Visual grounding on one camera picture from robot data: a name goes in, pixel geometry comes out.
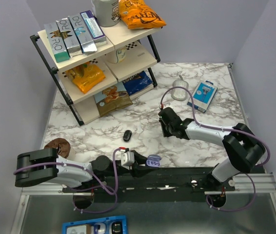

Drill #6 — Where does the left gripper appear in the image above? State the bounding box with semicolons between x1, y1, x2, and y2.
104;151;157;180

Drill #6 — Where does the lavender earbud charging case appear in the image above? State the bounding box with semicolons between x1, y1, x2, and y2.
146;155;161;168

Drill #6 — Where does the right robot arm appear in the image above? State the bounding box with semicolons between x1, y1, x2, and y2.
158;107;268;191

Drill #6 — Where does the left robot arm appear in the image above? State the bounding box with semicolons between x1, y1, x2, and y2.
14;147;161;193

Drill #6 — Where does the blue razor package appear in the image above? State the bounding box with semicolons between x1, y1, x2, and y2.
187;80;218;113

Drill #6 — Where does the blue chips bag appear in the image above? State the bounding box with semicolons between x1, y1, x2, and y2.
122;71;152;96

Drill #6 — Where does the brown snack bag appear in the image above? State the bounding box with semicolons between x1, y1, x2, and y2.
94;82;133;117

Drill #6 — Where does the blue tray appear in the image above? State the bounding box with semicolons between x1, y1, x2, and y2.
62;215;128;234

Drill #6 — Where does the three tier shelf rack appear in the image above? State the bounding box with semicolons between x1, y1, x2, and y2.
30;22;160;126

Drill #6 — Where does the white cup middle shelf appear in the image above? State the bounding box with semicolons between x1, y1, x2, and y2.
107;46;126;64

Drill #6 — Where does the orange snack bag middle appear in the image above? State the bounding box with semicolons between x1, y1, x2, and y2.
65;62;106;94

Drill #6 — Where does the purple white box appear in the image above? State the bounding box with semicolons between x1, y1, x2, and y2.
80;10;107;47

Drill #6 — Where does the orange chips bag top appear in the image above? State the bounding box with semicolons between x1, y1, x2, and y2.
118;0;166;29

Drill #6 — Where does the silver brown toothpaste box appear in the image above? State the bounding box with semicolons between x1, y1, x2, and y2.
56;18;82;58

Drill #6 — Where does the silver blue toothpaste box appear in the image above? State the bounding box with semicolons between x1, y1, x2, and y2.
69;14;97;54

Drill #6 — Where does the grey printed mug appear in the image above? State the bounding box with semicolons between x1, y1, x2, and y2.
91;0;120;27

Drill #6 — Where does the teal silver toothpaste box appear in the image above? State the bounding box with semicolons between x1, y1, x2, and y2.
44;22;70;63

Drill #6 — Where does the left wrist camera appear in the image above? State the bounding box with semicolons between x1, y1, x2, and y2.
121;151;135;167

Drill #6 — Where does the black mounting rail base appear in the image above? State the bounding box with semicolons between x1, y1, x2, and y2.
62;166;238;203

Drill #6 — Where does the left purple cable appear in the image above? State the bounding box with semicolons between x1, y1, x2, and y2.
13;147;126;214

